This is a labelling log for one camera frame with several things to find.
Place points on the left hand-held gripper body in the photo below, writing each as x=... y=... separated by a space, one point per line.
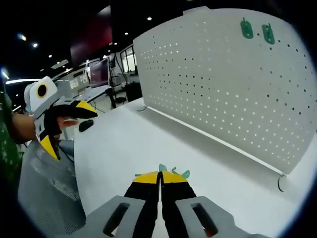
x=40 y=99

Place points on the person's left hand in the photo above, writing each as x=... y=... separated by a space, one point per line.
x=64 y=123

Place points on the white mesh office chair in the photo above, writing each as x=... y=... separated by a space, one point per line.
x=49 y=193

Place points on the red wall screen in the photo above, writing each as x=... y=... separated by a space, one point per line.
x=91 y=37

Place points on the black computer monitor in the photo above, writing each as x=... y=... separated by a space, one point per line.
x=99 y=73

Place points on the green hook assembly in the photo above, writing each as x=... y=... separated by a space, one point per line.
x=162 y=168
x=247 y=29
x=268 y=34

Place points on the round ceiling spotlights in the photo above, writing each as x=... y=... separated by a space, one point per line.
x=149 y=18

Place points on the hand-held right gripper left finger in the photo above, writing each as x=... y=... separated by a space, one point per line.
x=143 y=198

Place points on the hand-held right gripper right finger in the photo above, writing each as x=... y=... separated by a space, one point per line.
x=175 y=198

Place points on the green patterned shirt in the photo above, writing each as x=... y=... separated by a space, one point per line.
x=7 y=148

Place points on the white perforated mounting plate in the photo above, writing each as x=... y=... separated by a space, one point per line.
x=223 y=99

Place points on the black computer mouse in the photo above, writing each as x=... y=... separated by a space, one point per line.
x=86 y=126

